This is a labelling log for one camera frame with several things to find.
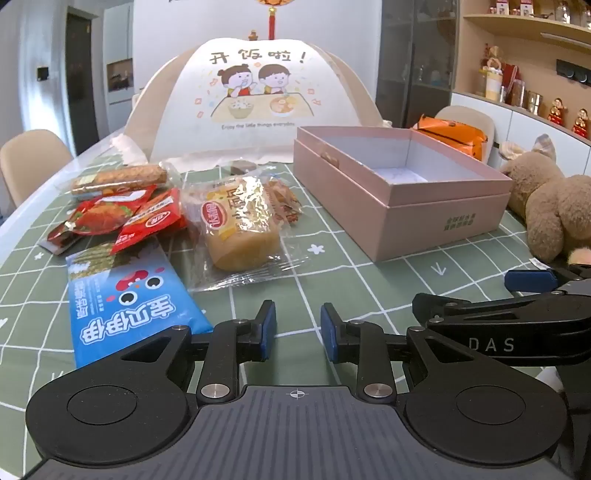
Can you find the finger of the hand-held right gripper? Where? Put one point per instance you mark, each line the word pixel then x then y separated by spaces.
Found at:
pixel 508 332
pixel 531 280

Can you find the dark door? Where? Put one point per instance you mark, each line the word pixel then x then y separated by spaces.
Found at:
pixel 81 78

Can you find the red knot ornament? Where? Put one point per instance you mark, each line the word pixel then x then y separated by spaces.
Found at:
pixel 272 21

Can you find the blue snack packet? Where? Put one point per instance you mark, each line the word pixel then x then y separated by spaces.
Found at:
pixel 124 295

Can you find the white plush tag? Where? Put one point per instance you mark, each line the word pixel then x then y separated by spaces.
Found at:
pixel 538 263

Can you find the wooden wall shelf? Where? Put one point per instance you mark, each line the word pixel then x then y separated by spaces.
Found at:
pixel 508 23

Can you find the pink plush toy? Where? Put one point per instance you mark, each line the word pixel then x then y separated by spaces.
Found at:
pixel 581 256

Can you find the gold tin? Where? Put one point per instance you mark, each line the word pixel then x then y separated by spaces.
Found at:
pixel 534 101

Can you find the red box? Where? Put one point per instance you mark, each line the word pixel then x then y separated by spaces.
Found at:
pixel 510 78

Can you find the glass cabinet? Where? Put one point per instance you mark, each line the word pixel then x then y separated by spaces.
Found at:
pixel 415 60

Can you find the yellow canister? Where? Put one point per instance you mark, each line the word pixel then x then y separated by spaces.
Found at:
pixel 493 85

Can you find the long biscuit packet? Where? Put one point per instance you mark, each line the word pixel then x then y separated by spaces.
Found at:
pixel 120 180

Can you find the orange bag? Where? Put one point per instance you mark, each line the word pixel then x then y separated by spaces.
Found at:
pixel 455 134

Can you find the brown plush bear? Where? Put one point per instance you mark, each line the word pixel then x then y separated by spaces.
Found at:
pixel 549 203

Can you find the brown cookie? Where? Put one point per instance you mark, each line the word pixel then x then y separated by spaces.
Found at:
pixel 242 167

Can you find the pink cardboard box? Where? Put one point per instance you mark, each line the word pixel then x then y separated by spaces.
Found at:
pixel 415 226

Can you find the printed mesh food cover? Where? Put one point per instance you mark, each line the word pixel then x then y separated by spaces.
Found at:
pixel 258 92

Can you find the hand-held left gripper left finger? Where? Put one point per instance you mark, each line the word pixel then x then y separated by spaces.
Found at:
pixel 268 330

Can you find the yellow cake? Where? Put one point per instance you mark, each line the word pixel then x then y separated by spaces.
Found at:
pixel 240 230

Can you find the red gold figurine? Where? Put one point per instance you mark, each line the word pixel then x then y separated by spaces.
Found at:
pixel 557 111
pixel 581 122

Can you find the black hook rack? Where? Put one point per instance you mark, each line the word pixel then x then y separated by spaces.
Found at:
pixel 572 71

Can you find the white counter cabinet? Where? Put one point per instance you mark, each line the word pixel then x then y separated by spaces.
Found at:
pixel 521 124

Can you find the green grid tablecloth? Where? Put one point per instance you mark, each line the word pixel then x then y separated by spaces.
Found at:
pixel 323 277

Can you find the black wall switch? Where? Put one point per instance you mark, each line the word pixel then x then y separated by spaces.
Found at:
pixel 42 74

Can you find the red snack packet with picture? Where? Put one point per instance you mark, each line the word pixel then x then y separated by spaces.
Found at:
pixel 99 217

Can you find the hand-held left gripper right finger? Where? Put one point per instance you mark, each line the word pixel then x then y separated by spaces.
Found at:
pixel 328 330

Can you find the beige chair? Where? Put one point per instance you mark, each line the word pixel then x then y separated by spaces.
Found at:
pixel 461 113
pixel 32 161

